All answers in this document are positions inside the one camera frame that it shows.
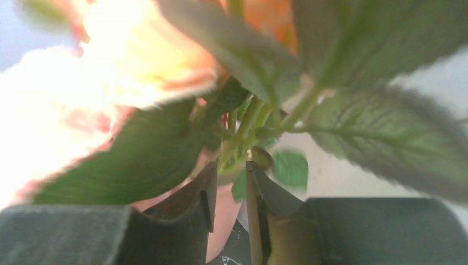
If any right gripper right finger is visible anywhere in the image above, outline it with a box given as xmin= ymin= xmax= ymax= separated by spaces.
xmin=246 ymin=161 xmax=467 ymax=264

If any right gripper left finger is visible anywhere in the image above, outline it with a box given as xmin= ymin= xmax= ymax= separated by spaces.
xmin=1 ymin=162 xmax=217 ymax=265

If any pink cylindrical vase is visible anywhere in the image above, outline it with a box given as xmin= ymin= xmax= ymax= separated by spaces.
xmin=131 ymin=73 xmax=330 ymax=264

